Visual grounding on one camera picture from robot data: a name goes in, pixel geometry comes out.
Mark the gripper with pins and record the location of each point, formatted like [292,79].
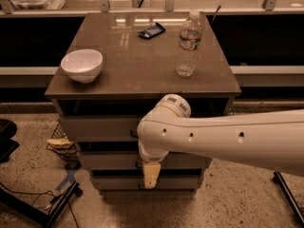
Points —
[154,158]

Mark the grey drawer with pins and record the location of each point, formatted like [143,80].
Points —
[94,129]
[123,160]
[115,183]

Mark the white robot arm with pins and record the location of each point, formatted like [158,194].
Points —
[272,140]

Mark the grey drawer cabinet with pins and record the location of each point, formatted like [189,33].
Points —
[137,73]

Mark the blue tape cross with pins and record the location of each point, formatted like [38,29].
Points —
[69,178]

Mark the tan sponge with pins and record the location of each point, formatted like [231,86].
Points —
[62,143]

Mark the black stand leg left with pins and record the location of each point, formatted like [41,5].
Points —
[46,219]

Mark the black stand leg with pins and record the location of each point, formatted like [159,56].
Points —
[46,219]
[298,211]

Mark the white bowl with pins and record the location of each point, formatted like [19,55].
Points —
[83,65]

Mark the black stand leg right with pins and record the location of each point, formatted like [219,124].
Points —
[298,211]

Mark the clear plastic water bottle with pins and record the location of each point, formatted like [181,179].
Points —
[189,43]

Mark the dark blue calculator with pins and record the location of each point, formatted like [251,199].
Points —
[152,32]

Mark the black chair base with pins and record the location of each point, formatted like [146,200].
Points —
[8,129]

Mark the wire basket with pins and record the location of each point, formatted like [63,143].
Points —
[69,154]

